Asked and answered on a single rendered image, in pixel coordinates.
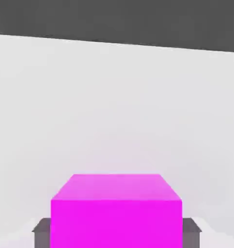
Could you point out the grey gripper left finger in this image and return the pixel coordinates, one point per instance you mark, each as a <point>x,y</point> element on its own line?
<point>42,235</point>

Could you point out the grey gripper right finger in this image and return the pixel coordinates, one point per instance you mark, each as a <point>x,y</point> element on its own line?
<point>191,235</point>

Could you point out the small magenta cube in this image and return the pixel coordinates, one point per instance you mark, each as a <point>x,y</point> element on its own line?
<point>116,217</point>

